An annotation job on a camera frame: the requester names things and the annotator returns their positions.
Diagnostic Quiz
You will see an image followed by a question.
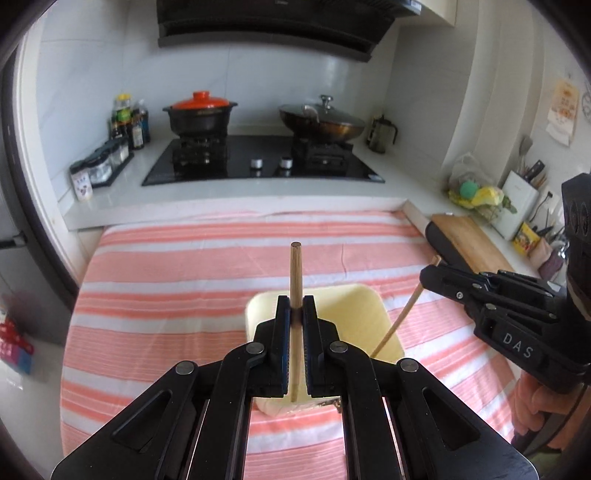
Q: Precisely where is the wooden chopstick two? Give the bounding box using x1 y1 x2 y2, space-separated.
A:
370 282 424 358

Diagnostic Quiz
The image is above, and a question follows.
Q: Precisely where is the black range hood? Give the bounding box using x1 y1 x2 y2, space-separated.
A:
156 0 422 62

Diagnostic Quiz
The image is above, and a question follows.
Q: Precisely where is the black casserole red lid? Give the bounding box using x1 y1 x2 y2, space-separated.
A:
163 91 238 138

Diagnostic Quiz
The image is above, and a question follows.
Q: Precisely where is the hanging wall calendar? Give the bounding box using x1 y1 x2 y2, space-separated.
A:
546 79 580 147

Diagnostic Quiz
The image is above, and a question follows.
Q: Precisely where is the cream ribbed utensil holder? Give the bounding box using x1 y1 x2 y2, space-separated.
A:
254 284 405 417

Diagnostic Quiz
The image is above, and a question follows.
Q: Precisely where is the wooden cutting board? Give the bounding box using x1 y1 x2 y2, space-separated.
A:
428 214 513 273

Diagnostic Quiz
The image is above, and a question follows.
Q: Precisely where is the black tray under board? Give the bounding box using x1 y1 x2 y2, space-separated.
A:
425 221 472 273

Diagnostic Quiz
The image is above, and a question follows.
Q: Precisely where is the dark wok glass lid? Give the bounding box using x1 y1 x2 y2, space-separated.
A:
279 95 366 144

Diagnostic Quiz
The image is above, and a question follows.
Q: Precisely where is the pink white striped tablecloth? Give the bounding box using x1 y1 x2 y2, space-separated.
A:
60 211 516 452

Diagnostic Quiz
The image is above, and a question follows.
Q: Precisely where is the black gas cooktop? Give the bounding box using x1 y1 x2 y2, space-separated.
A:
142 135 385 186

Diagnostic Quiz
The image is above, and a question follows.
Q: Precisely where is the sauce bottles group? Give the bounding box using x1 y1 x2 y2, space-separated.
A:
109 93 151 150

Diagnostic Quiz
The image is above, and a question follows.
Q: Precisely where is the white knife block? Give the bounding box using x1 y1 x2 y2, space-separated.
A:
493 160 545 241

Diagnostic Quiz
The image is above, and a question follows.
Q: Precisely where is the wooden chopstick one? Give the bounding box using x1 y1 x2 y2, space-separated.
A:
288 242 304 403

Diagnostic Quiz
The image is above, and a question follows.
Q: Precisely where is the glass french press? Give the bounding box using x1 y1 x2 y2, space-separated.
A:
366 115 399 154

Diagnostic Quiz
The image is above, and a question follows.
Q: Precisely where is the spice jar rack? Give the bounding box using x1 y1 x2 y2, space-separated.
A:
69 137 133 202

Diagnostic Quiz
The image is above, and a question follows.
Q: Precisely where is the person's right hand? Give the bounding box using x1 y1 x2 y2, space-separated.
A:
510 372 590 450

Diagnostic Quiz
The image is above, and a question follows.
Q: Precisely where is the plastic bag with sponges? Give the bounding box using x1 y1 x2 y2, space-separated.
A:
448 153 517 223

